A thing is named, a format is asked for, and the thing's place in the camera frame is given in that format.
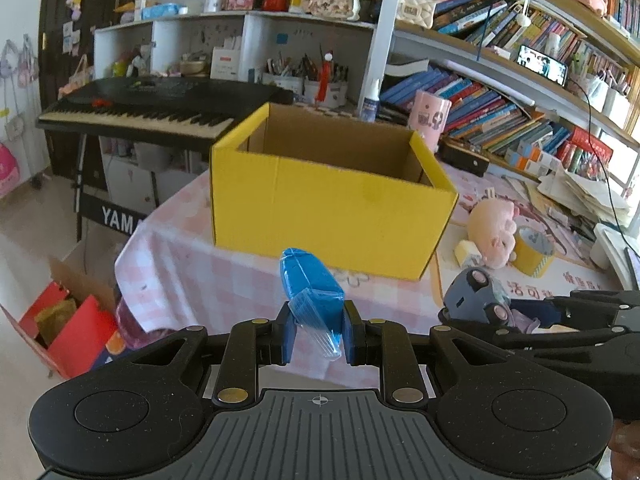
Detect pale tote bag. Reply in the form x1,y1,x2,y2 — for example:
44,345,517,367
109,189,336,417
57,55,96,99

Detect white box with red label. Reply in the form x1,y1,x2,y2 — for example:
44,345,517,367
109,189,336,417
210,46,244,81

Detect white storage cups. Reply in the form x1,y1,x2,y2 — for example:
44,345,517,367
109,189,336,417
582,72,633,129

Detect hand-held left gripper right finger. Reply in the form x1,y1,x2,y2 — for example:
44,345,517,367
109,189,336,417
342,300,505,407

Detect dark phone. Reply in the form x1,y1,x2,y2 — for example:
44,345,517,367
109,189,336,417
624,246,640,291

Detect black electronic keyboard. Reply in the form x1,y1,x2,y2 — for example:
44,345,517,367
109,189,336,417
36,77,295,152

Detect white pen holder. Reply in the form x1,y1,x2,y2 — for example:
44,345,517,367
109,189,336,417
262,55,305,95
304,55,349,109

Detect pink plush toy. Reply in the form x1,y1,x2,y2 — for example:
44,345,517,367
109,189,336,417
467,197,521,268

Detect cream quilted handbag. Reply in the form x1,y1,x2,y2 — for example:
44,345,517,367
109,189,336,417
396,0,438,29

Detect white spray bottle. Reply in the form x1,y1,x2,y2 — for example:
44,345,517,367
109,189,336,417
359,78,383,123

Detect small yellow-white eraser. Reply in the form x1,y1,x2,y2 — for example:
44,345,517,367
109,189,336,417
454,240,483,268

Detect red box of pens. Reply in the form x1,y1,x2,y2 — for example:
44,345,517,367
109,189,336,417
557,127,614,181

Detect white tray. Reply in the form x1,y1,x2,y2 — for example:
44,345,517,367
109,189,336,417
589,222,640,292

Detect orange and white boxes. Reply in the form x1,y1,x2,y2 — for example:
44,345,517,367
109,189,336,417
505,140,563,178

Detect black oblong case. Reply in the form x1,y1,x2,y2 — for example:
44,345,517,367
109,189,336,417
437,139,491,177

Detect grey-blue toy car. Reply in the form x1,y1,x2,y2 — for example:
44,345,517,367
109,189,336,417
442,266,512,326

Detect white shelf post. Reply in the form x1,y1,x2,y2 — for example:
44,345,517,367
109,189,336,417
356,0,407,117

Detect yellow cardboard box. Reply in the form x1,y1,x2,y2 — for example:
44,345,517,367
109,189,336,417
210,102,460,282

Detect yellow tape roll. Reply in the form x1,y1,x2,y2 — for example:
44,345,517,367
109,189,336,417
511,226,556,277

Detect phone with lit screen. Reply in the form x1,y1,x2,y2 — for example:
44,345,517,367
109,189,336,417
516,44,569,86

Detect stack of papers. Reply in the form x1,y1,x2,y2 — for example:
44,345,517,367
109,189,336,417
537,165,633,226

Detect blue wet wipes pack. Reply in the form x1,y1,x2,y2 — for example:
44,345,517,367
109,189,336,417
141,2,188,21

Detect white shelf unit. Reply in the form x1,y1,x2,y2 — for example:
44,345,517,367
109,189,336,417
93,10,378,111

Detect person's right hand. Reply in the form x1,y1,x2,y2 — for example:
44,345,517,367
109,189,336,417
607,419,640,480

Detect blue plastic packet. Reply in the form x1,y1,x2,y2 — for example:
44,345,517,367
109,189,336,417
279,247,347,361

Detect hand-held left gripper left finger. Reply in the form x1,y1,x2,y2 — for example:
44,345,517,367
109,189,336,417
132,300,297,407

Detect black keyboard stand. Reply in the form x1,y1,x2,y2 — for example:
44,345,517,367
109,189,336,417
72,132,151,241

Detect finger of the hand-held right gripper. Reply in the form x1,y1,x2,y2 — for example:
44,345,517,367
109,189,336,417
509,288,640,334
438,308,640,357

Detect black cable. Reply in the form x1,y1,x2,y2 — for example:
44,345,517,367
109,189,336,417
580,74,635,243

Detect printed cartoon desk mat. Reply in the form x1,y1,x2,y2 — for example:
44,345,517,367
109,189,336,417
434,175,623,313

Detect row of shelved books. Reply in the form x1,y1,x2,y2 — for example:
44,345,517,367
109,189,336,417
432,0,631,78

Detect row of leaning books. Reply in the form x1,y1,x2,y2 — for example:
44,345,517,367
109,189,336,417
380,67,573,161

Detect pink cylindrical cup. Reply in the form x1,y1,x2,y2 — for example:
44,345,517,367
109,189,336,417
407,90,452,153

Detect red cardboard box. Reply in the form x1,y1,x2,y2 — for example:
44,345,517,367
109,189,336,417
0,255,121,381

